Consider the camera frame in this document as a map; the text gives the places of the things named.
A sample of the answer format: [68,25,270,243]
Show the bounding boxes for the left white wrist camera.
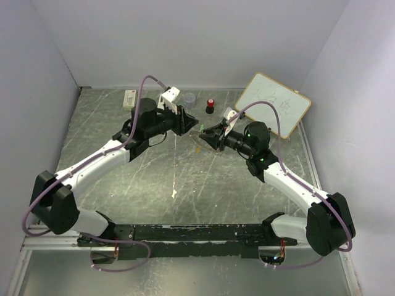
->
[157,86,180,115]

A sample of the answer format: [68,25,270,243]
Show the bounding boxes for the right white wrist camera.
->
[223,107,239,136]

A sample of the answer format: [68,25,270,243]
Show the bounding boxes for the purple cable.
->
[21,74,167,273]
[228,101,354,269]

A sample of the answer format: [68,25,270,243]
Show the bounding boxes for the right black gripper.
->
[199,122,254,157]

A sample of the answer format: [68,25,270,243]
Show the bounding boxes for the small whiteboard yellow frame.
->
[235,73,312,139]

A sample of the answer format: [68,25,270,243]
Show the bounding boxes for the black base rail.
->
[77,223,299,261]

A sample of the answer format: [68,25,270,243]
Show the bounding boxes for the metal disc with keyrings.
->
[189,131,223,155]

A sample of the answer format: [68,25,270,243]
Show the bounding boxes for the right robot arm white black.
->
[199,121,356,257]

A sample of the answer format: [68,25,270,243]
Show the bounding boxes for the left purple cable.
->
[21,74,167,273]

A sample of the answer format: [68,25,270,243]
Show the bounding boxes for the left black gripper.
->
[146,102,200,139]

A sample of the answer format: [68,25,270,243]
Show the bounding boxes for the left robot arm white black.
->
[30,98,198,246]

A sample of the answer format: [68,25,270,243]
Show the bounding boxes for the clear jar of paperclips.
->
[183,92,196,109]

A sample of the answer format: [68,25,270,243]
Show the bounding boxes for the red black stamp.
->
[206,99,215,114]

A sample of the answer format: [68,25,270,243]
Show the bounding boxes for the green white staples box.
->
[123,89,138,111]

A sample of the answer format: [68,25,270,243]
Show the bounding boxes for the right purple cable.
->
[228,101,354,269]

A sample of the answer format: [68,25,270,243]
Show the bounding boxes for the aluminium frame rail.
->
[21,224,93,249]

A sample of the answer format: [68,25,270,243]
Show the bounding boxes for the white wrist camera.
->
[157,86,180,115]
[223,107,239,136]

